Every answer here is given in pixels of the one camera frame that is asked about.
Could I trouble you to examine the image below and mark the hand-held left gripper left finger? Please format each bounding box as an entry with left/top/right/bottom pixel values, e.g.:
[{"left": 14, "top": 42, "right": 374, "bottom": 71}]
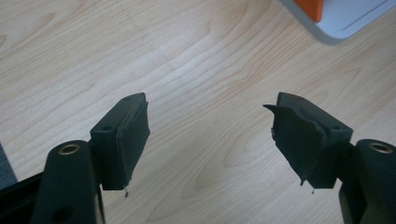
[{"left": 90, "top": 91, "right": 151, "bottom": 199}]

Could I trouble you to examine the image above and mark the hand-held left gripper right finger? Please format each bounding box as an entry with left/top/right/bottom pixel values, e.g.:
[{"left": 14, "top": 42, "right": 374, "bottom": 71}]
[{"left": 262, "top": 91, "right": 354, "bottom": 194}]

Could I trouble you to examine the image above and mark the white flat board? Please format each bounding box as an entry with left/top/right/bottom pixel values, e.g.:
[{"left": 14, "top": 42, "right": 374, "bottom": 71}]
[{"left": 278, "top": 0, "right": 396, "bottom": 47}]

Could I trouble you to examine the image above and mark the orange upright panel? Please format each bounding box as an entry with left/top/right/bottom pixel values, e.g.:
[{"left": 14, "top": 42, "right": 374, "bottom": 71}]
[{"left": 293, "top": 0, "right": 325, "bottom": 24}]

